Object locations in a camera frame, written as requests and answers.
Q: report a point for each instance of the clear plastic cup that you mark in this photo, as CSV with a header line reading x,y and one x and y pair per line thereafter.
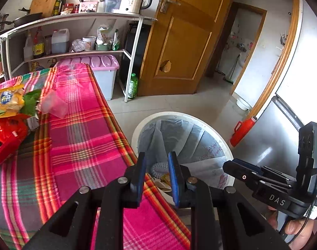
x,y
54,105

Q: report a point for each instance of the crumpled clear plastic bag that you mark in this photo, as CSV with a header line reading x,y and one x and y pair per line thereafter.
x,y
77,46

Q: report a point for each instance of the pink lid storage box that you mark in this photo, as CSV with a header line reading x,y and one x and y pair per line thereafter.
x,y
103,75

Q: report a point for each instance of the black cabinet appliance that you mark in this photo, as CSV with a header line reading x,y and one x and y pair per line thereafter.
x,y
133,47

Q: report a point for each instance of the pink plaid tablecloth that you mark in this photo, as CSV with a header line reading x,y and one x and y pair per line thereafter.
x,y
77,145

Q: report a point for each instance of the wooden door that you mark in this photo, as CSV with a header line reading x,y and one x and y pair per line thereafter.
x,y
184,36

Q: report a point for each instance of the translucent grey bin liner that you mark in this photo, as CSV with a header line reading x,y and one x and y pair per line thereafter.
x,y
197,140

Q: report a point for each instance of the crumpled grey wrapper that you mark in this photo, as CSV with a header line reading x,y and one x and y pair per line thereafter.
x,y
33,123

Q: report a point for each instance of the white food bag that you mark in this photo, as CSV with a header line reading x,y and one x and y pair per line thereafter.
x,y
104,34

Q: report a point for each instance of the white round trash bin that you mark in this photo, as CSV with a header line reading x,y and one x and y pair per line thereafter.
x,y
171,116

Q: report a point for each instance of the person's right hand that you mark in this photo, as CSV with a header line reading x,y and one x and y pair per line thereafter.
x,y
295,226

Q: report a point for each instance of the white plastic jug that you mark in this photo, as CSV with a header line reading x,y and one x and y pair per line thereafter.
x,y
60,43

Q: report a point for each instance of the small green basket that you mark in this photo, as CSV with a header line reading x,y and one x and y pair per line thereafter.
x,y
103,47

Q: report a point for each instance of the white metal frame shelf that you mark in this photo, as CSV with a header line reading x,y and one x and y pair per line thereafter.
x,y
77,17

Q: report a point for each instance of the green seasoning packet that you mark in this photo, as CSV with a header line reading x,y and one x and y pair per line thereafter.
x,y
116,41

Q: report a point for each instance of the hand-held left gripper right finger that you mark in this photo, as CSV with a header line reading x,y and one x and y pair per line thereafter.
x,y
174,181

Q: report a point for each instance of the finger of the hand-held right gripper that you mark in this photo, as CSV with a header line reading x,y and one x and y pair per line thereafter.
x,y
241,173
275,175

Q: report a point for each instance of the green plastic bottle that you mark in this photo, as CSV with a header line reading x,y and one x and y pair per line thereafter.
x,y
132,86

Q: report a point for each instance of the yellow label soy sauce bottle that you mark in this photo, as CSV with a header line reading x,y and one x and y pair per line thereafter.
x,y
38,47

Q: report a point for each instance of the pink utensil holder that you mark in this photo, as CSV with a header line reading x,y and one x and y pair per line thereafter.
x,y
88,7

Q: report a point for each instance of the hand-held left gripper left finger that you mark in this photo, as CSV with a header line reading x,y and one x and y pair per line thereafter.
x,y
138,178

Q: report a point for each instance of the dark round bottle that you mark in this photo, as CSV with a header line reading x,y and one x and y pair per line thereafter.
x,y
52,62

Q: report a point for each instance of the red plastic container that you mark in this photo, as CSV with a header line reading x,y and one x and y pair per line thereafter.
x,y
241,132

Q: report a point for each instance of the yellow cooking oil bottle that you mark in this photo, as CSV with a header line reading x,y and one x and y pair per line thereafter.
x,y
36,66

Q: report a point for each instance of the yellow snack packet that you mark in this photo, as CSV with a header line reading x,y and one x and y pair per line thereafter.
x,y
7,99

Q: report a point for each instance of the white plastic tub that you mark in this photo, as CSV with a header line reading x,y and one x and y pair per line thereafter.
x,y
89,43

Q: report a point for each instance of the red plastic packet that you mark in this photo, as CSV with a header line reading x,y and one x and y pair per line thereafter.
x,y
7,135

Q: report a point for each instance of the clear plastic bottle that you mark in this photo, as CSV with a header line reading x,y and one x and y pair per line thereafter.
x,y
28,49

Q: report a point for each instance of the clear plastic lidded container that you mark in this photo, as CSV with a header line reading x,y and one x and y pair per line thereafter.
x,y
111,4

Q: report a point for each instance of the white basin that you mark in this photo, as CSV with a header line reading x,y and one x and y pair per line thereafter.
x,y
243,104

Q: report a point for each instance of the green wrapper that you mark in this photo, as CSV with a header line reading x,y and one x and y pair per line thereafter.
x,y
30,101

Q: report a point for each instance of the dark glass jar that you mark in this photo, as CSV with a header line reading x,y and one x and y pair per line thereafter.
x,y
48,45

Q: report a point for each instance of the black frying pan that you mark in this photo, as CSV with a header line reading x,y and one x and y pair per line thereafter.
x,y
26,18

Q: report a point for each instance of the dark glass sauce bottle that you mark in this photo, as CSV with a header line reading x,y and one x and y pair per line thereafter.
x,y
63,4
56,6

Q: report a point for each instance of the wooden door frame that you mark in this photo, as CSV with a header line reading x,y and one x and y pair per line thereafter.
x,y
278,57

